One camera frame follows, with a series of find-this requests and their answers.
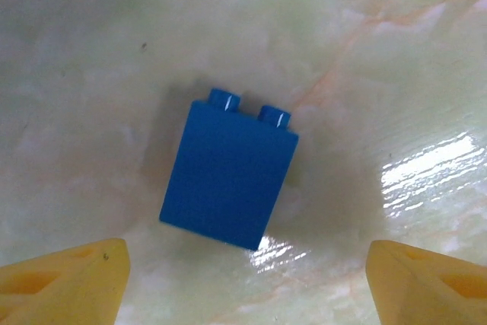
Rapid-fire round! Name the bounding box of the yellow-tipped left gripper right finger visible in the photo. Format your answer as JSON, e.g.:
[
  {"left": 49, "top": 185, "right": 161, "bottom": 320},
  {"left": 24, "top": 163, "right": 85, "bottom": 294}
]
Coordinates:
[{"left": 364, "top": 239, "right": 487, "bottom": 325}]

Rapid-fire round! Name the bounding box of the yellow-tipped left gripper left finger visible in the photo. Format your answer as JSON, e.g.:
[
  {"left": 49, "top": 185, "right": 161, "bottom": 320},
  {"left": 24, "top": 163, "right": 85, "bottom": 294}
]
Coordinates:
[{"left": 0, "top": 237, "right": 132, "bottom": 325}]

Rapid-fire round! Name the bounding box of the blue lego brick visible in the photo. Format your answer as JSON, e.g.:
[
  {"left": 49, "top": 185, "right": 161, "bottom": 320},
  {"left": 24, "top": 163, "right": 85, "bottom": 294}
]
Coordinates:
[{"left": 158, "top": 87, "right": 300, "bottom": 252}]

